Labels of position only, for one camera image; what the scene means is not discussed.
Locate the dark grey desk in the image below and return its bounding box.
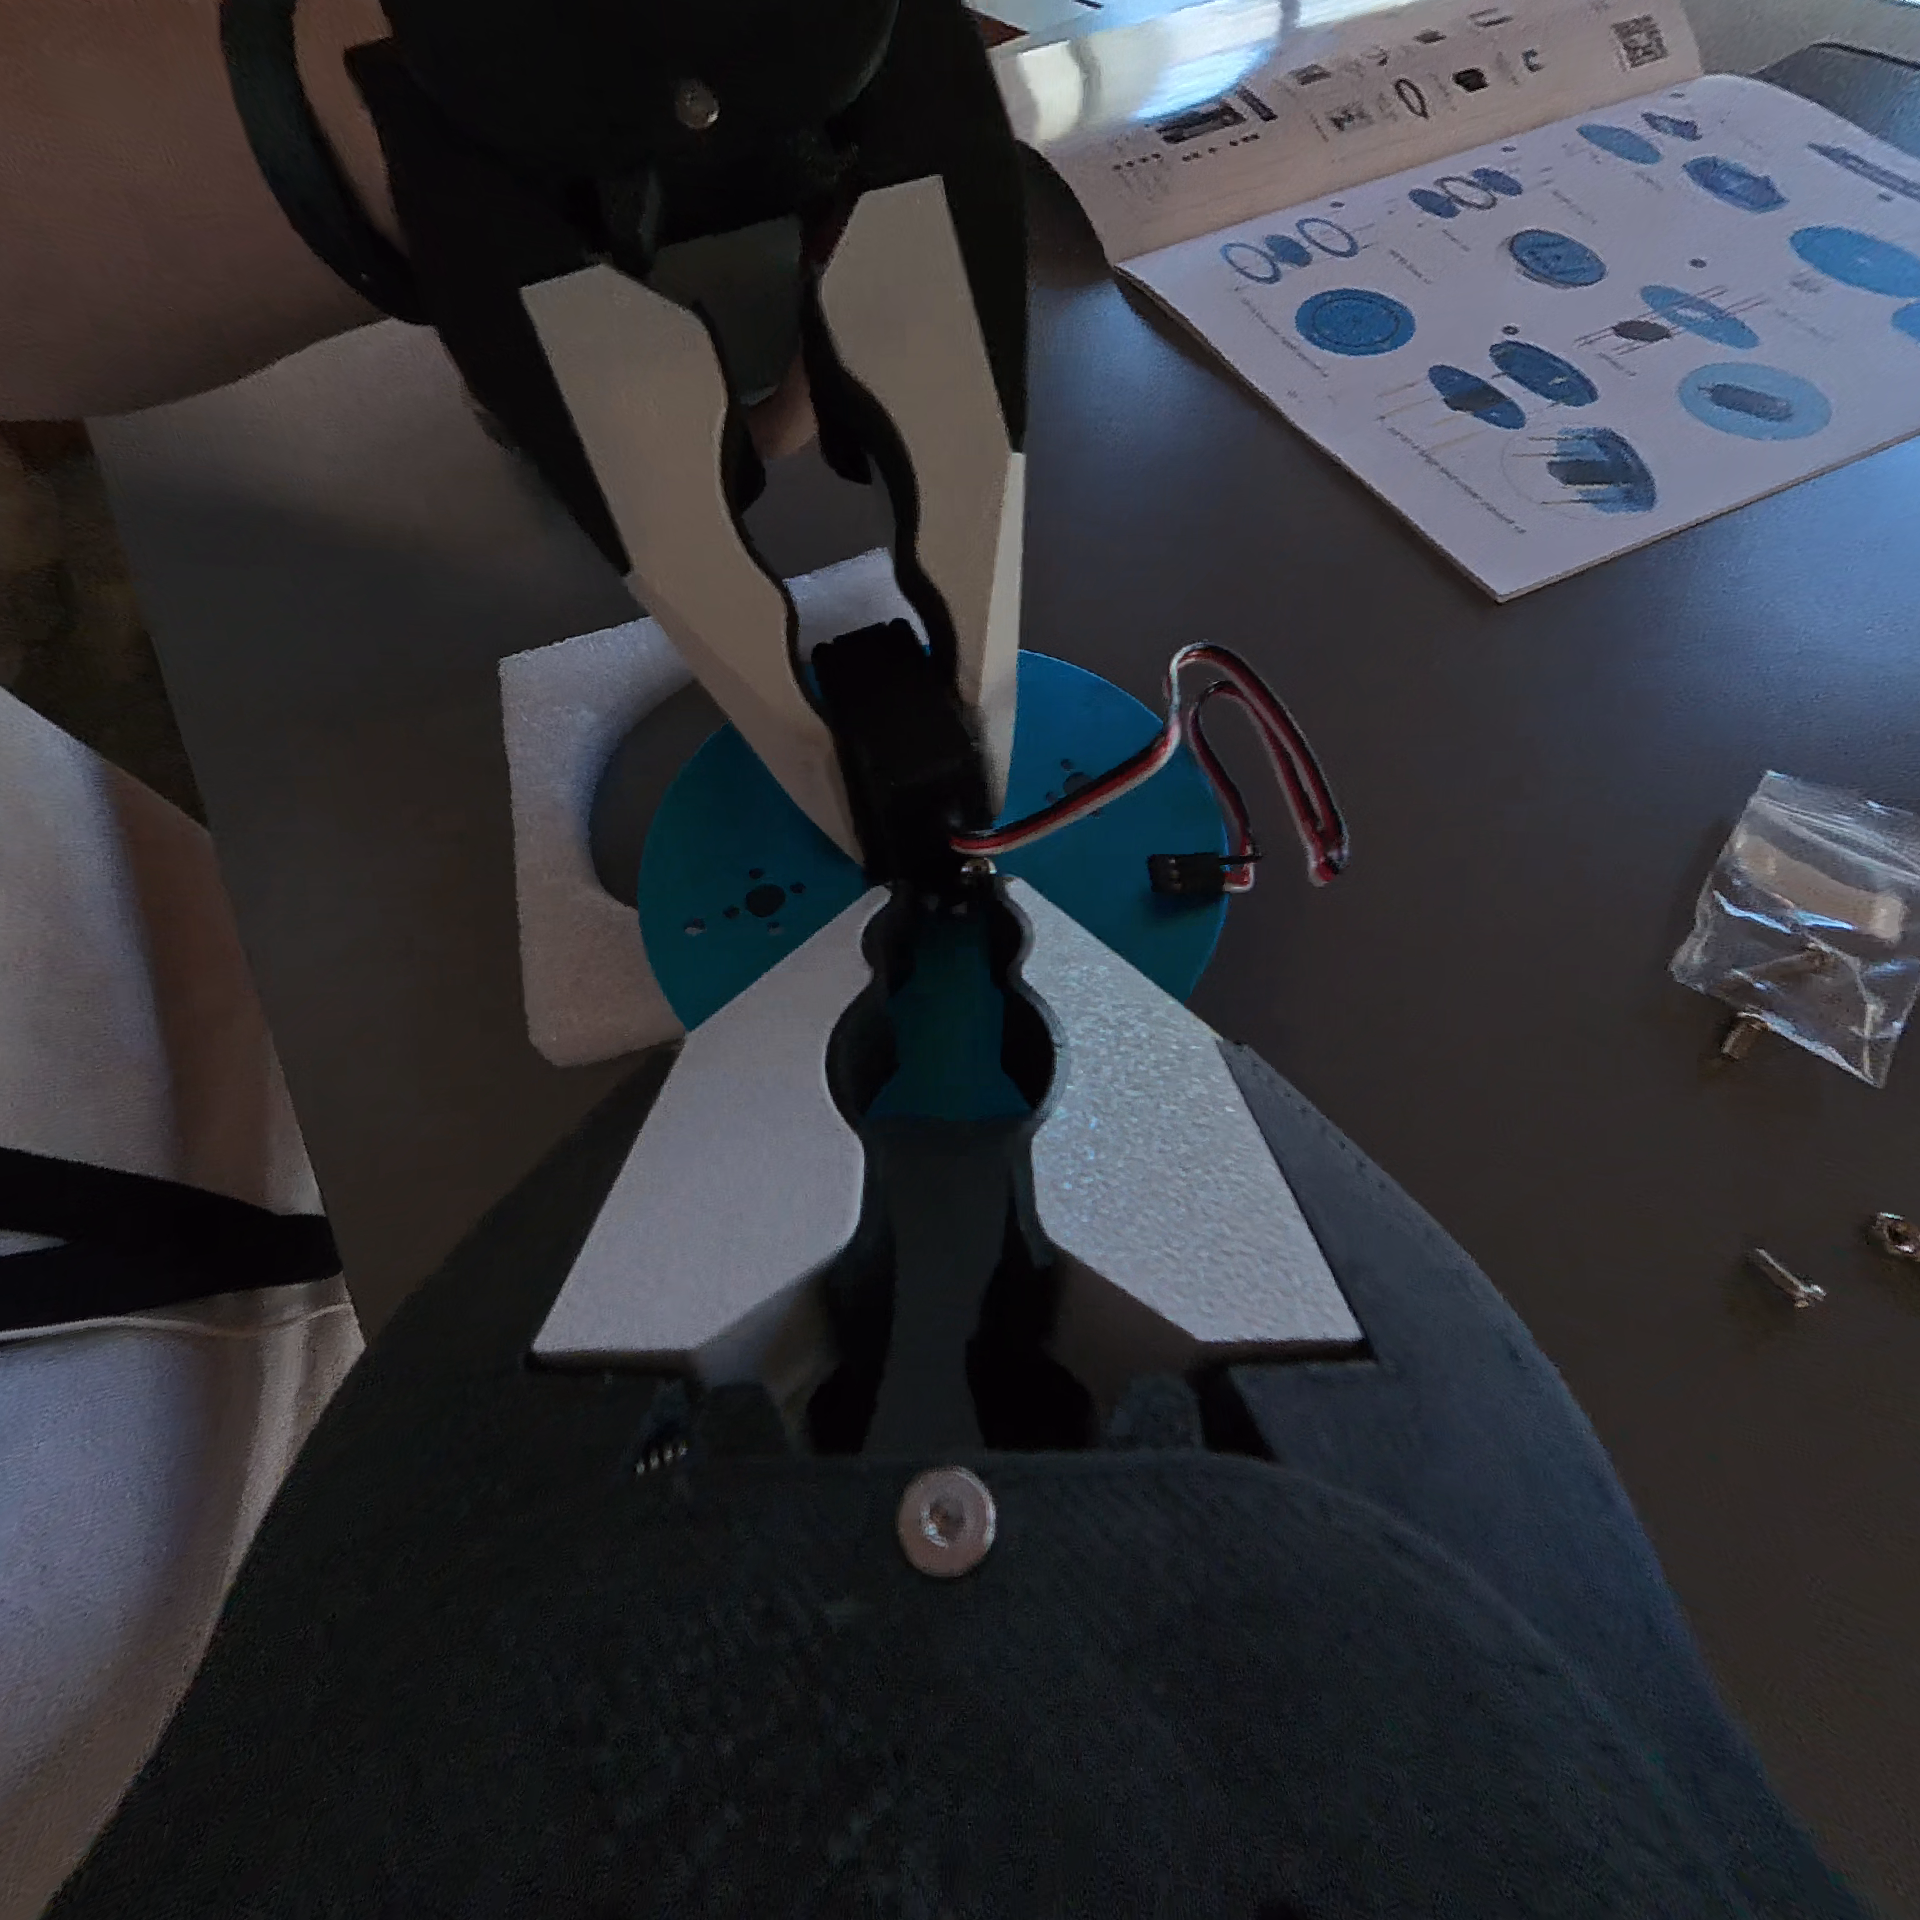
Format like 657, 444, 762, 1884
81, 38, 1920, 1920

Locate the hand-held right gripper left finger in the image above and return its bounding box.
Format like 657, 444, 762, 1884
528, 892, 905, 1453

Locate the small clear bag of screws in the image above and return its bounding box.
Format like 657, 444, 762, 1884
1668, 768, 1920, 1084

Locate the blue round metal plate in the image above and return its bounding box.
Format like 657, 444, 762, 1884
638, 648, 1233, 1124

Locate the red white black servo cable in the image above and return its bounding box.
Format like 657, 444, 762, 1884
951, 642, 1349, 898

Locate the white foam sheet with hole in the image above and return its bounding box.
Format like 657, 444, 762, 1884
499, 547, 932, 1071

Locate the black strap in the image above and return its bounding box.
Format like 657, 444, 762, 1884
0, 1146, 342, 1341

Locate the black servo motor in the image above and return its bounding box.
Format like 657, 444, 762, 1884
811, 624, 998, 902

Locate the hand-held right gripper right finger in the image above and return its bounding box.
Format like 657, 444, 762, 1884
972, 883, 1366, 1453

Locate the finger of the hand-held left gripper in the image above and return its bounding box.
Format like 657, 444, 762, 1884
809, 168, 1033, 804
519, 260, 873, 872

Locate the person's left forearm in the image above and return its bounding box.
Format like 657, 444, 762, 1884
0, 0, 379, 425

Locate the person's white shirt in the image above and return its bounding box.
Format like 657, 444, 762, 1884
0, 683, 367, 1920

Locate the assembly instruction booklet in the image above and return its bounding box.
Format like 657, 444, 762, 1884
1035, 0, 1920, 605

